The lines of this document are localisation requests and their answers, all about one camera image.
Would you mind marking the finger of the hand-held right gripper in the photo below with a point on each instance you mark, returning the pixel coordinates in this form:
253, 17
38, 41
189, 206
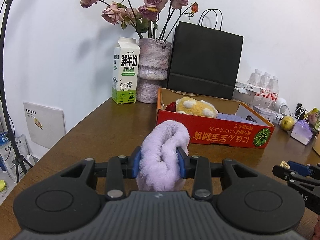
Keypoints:
283, 172
300, 168

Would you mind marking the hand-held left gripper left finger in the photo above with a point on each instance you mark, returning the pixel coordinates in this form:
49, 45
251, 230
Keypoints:
136, 162

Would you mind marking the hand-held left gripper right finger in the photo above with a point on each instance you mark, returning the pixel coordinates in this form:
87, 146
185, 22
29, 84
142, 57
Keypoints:
182, 163

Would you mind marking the purple fluffy headband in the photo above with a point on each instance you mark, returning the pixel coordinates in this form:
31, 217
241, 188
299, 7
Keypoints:
162, 155

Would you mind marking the red cardboard box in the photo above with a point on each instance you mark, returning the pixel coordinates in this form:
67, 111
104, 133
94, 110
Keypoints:
225, 135

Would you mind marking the yellow plush sheep toy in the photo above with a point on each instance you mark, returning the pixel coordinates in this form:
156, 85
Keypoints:
195, 107

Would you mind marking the red artificial rose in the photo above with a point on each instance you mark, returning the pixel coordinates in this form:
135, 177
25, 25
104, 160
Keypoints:
171, 106

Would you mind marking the dark blue glasses case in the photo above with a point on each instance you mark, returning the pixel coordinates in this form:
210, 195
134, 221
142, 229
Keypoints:
252, 119

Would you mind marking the purple cloth pouch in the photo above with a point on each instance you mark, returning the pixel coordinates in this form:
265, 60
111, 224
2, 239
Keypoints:
230, 118

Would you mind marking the person's right hand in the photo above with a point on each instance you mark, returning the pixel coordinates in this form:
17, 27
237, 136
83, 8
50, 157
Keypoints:
317, 228

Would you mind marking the purple tissue pack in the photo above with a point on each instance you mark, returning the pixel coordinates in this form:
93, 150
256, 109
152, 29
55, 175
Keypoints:
301, 132

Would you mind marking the green apple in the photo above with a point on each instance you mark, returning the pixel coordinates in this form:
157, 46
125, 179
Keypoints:
287, 123

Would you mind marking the yellow snack packet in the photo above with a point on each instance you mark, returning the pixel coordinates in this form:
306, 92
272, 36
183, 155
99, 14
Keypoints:
314, 117

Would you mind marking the black charger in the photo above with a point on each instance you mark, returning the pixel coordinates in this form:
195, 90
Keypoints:
299, 108

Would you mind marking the small white fan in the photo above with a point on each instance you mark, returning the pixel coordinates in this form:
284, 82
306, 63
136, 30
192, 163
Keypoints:
281, 102

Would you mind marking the clear water bottle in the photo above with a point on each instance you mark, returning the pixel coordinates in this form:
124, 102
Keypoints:
254, 78
274, 86
265, 82

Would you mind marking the white green milk carton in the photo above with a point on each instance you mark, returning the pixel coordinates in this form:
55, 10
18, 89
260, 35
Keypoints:
126, 75

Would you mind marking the flat white box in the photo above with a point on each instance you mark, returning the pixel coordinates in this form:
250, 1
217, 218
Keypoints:
250, 87

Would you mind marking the mottled purple vase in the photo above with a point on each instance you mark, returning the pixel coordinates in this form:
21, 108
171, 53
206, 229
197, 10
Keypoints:
153, 70

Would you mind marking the white board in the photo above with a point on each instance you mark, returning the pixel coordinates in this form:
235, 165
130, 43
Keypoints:
45, 125

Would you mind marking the black paper bag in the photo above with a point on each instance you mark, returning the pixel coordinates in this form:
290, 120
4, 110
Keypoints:
205, 60

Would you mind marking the white printed packet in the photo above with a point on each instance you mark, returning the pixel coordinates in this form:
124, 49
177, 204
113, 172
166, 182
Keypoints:
10, 155

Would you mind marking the blue packet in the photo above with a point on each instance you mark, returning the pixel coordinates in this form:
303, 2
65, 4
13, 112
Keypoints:
5, 142

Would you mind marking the yellow green small object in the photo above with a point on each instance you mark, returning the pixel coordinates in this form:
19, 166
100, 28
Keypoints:
3, 187

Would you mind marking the black light stand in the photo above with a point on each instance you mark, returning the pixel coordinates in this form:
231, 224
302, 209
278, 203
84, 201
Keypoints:
5, 105

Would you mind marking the dried rose bouquet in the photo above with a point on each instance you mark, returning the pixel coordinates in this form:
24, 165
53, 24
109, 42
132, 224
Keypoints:
152, 0

